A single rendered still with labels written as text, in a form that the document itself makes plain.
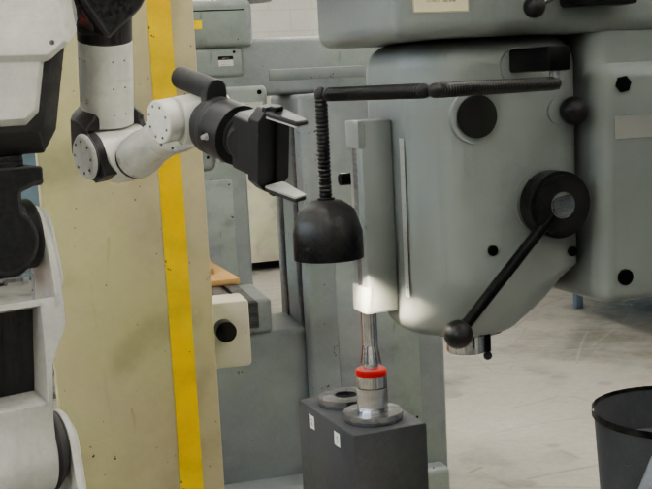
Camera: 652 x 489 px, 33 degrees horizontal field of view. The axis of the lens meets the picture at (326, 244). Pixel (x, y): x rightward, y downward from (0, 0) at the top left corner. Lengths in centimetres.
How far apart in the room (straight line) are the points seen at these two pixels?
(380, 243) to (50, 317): 71
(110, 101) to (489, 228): 88
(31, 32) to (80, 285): 130
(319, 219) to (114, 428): 195
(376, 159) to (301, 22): 948
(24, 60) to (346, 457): 75
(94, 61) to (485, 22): 88
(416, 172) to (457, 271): 11
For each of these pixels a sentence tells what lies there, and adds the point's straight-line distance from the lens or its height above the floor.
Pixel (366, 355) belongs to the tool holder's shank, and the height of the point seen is 119.
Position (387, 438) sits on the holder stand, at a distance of 164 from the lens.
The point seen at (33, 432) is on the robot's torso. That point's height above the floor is 108.
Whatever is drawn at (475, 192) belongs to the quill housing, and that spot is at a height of 147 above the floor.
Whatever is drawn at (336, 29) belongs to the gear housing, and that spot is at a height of 165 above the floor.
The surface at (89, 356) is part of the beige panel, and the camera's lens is 294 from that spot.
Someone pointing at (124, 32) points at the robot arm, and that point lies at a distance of 186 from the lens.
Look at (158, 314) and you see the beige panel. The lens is 294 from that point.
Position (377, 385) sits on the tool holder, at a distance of 166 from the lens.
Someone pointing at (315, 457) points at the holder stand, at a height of 101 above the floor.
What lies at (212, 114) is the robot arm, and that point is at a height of 155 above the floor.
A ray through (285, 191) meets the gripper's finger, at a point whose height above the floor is 145.
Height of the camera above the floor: 159
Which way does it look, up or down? 8 degrees down
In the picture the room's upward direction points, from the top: 3 degrees counter-clockwise
